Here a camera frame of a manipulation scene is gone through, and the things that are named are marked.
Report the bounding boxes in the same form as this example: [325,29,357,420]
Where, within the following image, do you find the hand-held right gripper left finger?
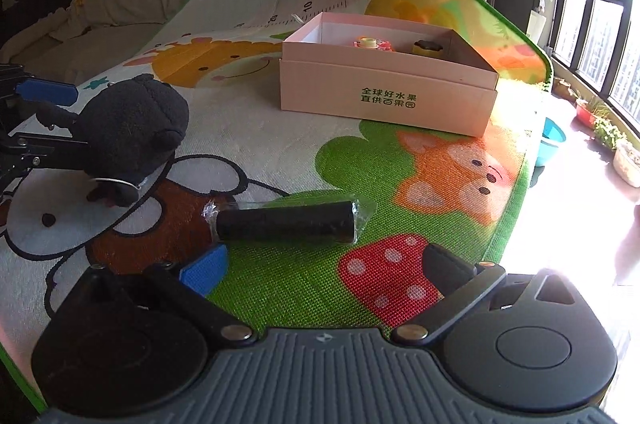
[65,243,256,348]

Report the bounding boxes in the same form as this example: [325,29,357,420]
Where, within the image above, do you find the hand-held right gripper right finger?
[391,242,589,348]

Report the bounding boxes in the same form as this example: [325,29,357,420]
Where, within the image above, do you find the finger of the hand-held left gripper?
[0,135,92,186]
[0,63,79,106]

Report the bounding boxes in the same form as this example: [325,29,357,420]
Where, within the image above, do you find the black plush cat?
[35,73,191,209]

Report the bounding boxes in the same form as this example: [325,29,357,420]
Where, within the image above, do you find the black roll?
[202,198,376,246]

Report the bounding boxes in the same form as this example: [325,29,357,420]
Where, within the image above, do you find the pink cardboard box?
[279,11,501,138]

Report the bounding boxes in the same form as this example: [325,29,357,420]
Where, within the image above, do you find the yellow pudding toy brown top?
[411,38,446,55]

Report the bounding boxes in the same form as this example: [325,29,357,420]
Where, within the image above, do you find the pink plastic basket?
[352,35,398,54]

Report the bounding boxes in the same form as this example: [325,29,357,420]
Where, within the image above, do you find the sofa with beige cover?
[0,0,211,70]

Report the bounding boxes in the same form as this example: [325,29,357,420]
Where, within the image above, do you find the cartoon printed play mat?
[0,0,553,415]

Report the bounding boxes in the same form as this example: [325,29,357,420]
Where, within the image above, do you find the blue plastic basin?
[535,117,567,166]

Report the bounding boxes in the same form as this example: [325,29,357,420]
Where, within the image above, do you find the plant in red pot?
[574,92,603,127]

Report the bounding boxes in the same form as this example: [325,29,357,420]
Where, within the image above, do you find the white planter with soil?
[612,139,640,187]

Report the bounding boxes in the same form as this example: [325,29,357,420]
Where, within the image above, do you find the small leafy green plant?
[592,114,626,150]

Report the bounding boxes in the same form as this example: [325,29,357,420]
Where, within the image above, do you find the black window frame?
[550,0,640,125]

